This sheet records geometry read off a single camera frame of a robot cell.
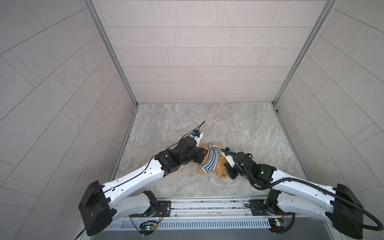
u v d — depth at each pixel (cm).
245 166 58
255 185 57
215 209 72
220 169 77
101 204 37
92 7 71
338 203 41
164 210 71
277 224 68
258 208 71
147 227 64
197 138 67
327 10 72
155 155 53
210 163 77
